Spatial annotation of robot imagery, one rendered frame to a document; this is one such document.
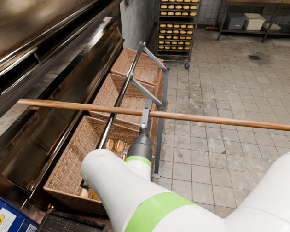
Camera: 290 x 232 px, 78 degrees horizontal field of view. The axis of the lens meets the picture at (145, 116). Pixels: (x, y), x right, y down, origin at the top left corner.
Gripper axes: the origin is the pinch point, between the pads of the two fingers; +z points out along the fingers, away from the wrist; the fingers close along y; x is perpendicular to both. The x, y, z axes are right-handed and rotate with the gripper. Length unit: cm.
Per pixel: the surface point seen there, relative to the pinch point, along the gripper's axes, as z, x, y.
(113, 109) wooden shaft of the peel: -1.0, -16.3, -0.6
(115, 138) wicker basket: 26, -29, 57
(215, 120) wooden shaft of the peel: -0.5, 29.7, -0.2
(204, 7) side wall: 496, 81, 68
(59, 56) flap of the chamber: 5.6, -38.4, -21.8
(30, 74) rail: -12.2, -38.9, -23.7
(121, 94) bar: 14.5, -16.3, 2.3
